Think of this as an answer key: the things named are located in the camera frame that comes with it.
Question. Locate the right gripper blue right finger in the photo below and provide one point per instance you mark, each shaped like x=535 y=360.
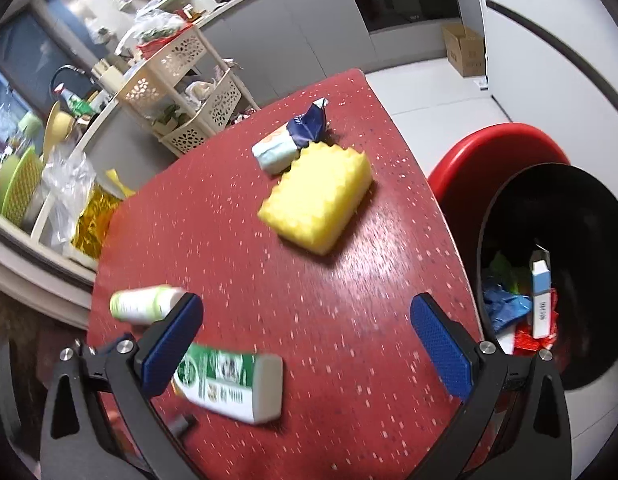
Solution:
x=513 y=420

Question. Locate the red plastic stool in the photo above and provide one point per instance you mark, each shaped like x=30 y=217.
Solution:
x=469 y=175

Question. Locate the white blue carton box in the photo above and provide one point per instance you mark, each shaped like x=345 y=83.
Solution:
x=541 y=285

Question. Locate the yellow sponge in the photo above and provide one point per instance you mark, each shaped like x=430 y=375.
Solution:
x=313 y=202

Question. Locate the blue plastic bag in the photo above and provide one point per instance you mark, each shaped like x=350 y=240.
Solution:
x=503 y=307

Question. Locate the green-capped Dettol bottle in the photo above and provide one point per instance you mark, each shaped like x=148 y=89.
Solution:
x=247 y=387

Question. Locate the black kitchen faucet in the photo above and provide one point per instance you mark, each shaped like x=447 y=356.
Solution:
x=74 y=79

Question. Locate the red wrapper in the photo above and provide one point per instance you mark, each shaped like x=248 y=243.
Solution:
x=525 y=344

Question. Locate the clear plastic bag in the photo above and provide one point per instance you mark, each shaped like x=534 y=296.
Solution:
x=69 y=177

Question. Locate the gold foil bag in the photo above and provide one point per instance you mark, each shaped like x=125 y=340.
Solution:
x=92 y=207

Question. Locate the black trash bin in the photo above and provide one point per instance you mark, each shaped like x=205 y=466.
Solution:
x=574 y=217

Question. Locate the cardboard box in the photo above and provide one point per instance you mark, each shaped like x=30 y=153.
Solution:
x=465 y=49

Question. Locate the coconut drink bottle white cap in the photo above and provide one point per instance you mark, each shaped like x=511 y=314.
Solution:
x=144 y=306

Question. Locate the white refrigerator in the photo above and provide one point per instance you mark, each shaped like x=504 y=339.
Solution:
x=553 y=64

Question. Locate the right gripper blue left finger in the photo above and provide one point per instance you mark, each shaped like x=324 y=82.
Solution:
x=99 y=420

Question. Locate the grey base cabinets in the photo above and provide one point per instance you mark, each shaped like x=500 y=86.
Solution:
x=285 y=45

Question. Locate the beige plastic storage cart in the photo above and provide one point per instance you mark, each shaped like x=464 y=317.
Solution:
x=186 y=93

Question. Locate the green wrapper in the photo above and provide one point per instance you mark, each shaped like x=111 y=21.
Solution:
x=514 y=279

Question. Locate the blue white packet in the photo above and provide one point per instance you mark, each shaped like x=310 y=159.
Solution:
x=276 y=151

